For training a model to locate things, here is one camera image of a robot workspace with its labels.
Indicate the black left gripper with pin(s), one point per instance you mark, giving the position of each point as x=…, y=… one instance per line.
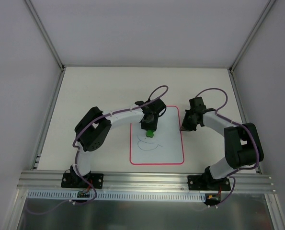
x=148, y=123

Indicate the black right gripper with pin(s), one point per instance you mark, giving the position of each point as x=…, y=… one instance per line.
x=188, y=122

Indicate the green whiteboard eraser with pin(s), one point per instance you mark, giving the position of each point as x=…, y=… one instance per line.
x=150, y=133

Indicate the pink framed whiteboard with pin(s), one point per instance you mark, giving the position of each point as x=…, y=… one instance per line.
x=164, y=148

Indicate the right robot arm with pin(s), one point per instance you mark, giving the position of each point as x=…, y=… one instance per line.
x=242, y=147

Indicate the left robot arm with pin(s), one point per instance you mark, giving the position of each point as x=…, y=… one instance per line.
x=94, y=127

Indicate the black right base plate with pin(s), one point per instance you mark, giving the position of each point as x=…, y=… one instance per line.
x=200, y=183

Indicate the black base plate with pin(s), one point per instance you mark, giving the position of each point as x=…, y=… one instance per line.
x=200, y=183
x=71, y=180

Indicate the right aluminium frame post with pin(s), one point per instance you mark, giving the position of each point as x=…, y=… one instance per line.
x=269, y=5

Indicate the aluminium frame post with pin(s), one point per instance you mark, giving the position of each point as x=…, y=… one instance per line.
x=40, y=26
x=269, y=5

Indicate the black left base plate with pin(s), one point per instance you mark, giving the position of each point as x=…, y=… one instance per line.
x=71, y=180

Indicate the white slotted cable duct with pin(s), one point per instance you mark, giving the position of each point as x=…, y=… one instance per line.
x=117, y=195

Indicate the aluminium mounting rail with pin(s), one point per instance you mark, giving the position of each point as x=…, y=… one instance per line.
x=146, y=182

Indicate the left aluminium frame post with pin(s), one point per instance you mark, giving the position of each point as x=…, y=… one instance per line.
x=40, y=26

